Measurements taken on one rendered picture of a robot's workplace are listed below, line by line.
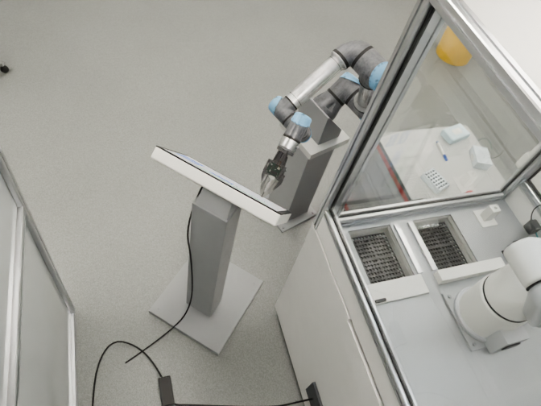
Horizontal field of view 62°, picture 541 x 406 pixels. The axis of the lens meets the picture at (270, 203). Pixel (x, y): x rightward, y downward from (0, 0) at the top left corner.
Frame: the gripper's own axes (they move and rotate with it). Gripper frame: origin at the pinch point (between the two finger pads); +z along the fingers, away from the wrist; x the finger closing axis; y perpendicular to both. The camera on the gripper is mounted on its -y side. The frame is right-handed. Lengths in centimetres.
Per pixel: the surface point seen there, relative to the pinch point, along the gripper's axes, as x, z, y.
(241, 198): -1.7, 3.3, 26.3
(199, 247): -15.4, 34.3, -8.5
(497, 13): 40, -66, 70
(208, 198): -15.3, 10.4, 14.3
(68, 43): -225, -22, -149
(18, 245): -56, 50, 47
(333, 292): 43.0, 20.2, 2.0
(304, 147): -2, -29, -56
